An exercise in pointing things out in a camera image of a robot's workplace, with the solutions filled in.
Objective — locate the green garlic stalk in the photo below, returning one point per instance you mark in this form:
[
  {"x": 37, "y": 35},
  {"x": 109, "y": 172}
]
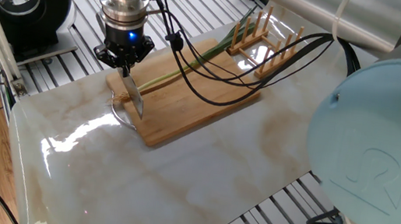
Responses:
[{"x": 157, "y": 80}]

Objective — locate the marble pattern table mat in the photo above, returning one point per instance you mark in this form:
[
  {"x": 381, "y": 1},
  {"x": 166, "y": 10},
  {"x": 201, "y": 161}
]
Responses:
[{"x": 174, "y": 187}]

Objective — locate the wooden peg rack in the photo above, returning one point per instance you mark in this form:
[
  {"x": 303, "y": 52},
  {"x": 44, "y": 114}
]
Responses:
[{"x": 265, "y": 72}]

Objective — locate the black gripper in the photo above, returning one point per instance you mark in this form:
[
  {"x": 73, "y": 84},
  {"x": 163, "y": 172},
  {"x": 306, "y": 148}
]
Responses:
[{"x": 124, "y": 40}]

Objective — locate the wooden cutting board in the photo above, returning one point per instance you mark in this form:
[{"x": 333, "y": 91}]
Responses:
[{"x": 192, "y": 111}]

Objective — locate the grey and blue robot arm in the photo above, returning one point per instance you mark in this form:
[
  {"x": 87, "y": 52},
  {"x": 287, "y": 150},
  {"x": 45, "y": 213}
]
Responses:
[{"x": 376, "y": 144}]

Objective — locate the steel kitchen knife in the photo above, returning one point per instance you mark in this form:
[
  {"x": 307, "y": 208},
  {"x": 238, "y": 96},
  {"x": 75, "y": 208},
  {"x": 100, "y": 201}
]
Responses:
[{"x": 134, "y": 93}]

